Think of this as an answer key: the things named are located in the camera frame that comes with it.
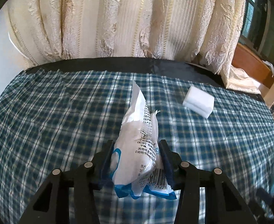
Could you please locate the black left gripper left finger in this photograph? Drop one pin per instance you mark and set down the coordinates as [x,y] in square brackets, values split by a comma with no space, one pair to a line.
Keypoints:
[50,204]

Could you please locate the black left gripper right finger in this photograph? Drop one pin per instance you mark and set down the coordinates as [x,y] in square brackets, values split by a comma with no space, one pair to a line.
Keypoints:
[223,202]

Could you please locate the white blue wrapper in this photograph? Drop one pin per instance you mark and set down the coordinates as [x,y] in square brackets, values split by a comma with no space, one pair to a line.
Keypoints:
[136,163]

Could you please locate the plaid blue bedsheet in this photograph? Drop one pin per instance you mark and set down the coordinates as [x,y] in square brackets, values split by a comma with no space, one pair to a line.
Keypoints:
[37,138]

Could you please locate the white rag on sill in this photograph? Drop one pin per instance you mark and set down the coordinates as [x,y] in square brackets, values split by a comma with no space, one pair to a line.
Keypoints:
[270,66]

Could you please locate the wooden window sill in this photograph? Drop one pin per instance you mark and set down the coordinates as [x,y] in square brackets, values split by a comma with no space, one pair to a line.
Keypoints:
[247,60]

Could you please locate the dark mattress edge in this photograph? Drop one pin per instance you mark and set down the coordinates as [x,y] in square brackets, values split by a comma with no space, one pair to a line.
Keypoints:
[111,78]

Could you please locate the cream patterned curtain left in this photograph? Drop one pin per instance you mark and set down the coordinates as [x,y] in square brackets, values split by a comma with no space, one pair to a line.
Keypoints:
[205,32]

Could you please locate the window with dark frame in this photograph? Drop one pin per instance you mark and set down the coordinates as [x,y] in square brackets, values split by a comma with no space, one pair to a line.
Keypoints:
[257,32]

